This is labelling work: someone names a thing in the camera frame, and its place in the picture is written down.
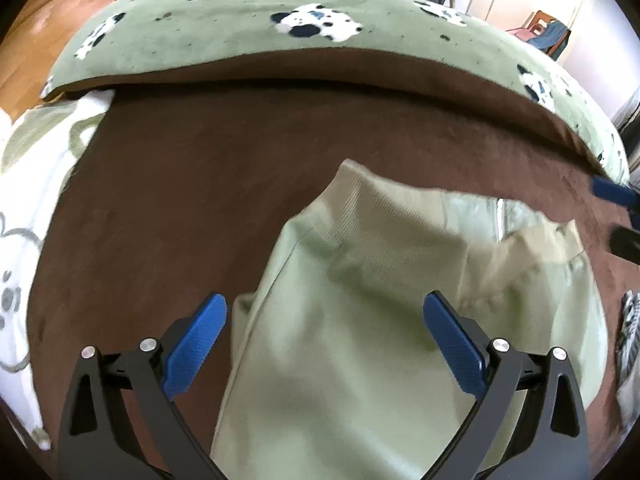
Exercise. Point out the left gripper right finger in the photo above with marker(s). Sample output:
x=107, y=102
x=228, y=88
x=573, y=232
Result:
x=550, y=438

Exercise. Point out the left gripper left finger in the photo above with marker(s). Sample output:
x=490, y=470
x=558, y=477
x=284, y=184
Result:
x=97, y=439

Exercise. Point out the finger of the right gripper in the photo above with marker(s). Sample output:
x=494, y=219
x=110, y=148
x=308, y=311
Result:
x=625, y=243
x=614, y=193

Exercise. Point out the light green jacket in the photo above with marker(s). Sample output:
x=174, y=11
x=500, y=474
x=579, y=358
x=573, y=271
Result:
x=334, y=374

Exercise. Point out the wooden chair with clothes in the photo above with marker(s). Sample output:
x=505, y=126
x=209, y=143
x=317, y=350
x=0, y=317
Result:
x=545, y=33

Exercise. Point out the brown bed blanket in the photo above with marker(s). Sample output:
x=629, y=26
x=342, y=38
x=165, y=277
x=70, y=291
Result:
x=185, y=189

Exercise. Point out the white patterned bed sheet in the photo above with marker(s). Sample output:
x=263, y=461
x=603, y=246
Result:
x=38, y=154

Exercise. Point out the wooden wardrobe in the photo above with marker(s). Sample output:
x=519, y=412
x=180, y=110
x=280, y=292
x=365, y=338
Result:
x=33, y=43

